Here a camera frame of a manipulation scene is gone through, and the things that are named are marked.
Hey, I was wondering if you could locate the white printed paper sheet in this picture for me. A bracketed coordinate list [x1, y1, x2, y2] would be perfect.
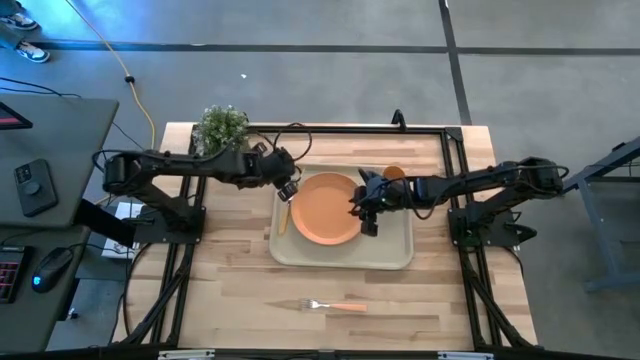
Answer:
[102, 201, 146, 260]

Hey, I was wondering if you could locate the fork with orange handle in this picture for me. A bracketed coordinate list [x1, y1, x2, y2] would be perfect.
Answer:
[299, 298, 369, 314]

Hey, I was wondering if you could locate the orange plate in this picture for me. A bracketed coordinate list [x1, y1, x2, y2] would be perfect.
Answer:
[290, 172, 364, 246]

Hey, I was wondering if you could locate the grey desk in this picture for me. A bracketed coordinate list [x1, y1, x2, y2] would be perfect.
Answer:
[0, 94, 120, 354]

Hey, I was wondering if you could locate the beige plastic tray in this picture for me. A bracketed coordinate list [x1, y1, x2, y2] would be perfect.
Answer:
[268, 163, 415, 271]

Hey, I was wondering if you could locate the black keyboard with red lights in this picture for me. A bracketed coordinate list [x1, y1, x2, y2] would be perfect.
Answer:
[0, 244, 29, 305]

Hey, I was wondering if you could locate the yellow extension cable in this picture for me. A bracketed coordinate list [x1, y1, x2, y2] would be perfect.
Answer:
[63, 0, 157, 150]

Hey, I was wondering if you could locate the small potted green plant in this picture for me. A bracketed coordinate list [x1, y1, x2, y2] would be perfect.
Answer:
[192, 103, 251, 157]

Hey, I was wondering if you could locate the blue-grey metal table frame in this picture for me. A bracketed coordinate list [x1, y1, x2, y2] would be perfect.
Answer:
[562, 135, 640, 294]

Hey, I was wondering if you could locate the black aluminium table frame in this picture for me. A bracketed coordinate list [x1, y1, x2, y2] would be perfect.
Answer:
[112, 123, 539, 360]

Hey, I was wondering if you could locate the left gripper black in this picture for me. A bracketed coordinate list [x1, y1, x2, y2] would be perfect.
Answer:
[249, 142, 300, 203]

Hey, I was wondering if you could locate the spoon with wooden handle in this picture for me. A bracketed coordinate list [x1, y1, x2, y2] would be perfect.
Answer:
[277, 198, 292, 237]

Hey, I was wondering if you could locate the black phone with round grip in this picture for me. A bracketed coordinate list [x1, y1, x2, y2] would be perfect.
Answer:
[13, 158, 59, 218]

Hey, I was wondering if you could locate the dark screen with red glow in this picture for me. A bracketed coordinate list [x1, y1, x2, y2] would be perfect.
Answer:
[0, 101, 34, 131]

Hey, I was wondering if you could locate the black computer mouse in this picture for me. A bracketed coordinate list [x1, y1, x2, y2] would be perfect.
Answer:
[30, 246, 75, 294]

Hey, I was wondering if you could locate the white metal bracket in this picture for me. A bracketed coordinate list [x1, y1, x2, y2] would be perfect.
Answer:
[438, 351, 495, 360]
[158, 349, 216, 360]

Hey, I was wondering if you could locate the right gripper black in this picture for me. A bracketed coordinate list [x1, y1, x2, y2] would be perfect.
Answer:
[348, 169, 416, 237]

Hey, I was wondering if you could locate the person's white black sneaker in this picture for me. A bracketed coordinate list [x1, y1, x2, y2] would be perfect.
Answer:
[14, 40, 51, 64]
[0, 13, 40, 32]

